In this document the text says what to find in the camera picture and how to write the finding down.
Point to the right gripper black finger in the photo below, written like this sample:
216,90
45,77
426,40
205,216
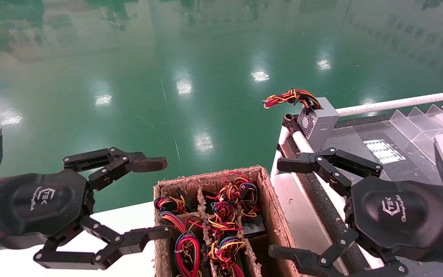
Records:
294,164

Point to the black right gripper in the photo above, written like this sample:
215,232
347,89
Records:
398,215

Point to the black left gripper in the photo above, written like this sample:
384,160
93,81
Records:
33,204

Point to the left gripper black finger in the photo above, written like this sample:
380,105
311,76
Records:
144,164

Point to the black pipe connector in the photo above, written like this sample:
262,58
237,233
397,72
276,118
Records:
291,123

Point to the white conveyor side panel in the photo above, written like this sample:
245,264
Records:
294,207

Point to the brown cardboard divider box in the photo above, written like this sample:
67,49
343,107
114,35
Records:
272,207

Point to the black conveyor belt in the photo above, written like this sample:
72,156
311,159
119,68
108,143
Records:
360,136

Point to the clear acrylic divider rack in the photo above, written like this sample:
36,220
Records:
417,123

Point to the white conveyor rail pipe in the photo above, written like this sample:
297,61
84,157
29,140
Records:
398,103
304,142

